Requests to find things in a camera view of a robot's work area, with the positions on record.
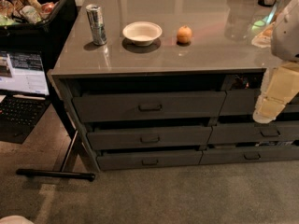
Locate black bin of snacks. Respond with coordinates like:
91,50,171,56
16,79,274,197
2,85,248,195
0,0,78,68

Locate grey drawer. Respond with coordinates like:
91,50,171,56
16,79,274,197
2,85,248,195
97,149,203,171
208,121,299,145
220,89,299,116
200,146,299,165
87,126,212,150
72,91,226,122

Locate chip bags in drawer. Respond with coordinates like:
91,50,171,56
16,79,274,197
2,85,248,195
232,75,249,90

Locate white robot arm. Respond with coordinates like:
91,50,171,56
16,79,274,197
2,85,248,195
253,0,299,124

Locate orange fruit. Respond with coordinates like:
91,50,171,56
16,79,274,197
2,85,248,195
177,25,192,44

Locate grey drawer cabinet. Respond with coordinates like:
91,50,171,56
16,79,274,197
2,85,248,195
52,0,298,170

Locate black laptop stand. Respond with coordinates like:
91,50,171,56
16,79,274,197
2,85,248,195
15,77,96,183

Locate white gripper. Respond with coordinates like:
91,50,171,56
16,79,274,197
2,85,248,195
253,62,299,124

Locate silver drink can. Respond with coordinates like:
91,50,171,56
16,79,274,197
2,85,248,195
86,4,107,46

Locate open laptop computer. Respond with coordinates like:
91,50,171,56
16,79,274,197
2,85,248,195
0,50,50,144

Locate white paper bowl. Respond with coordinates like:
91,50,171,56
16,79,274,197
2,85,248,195
122,21,163,46

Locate glass jar of snacks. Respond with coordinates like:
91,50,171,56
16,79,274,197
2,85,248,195
251,0,291,48

